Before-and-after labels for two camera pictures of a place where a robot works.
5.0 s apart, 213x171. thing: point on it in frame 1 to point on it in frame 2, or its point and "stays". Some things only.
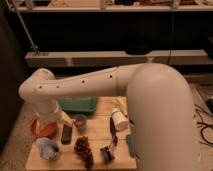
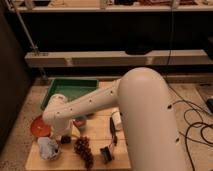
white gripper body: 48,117 to 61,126
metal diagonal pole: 34,47 stays
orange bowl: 47,129 stays
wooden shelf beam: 117,58 stays
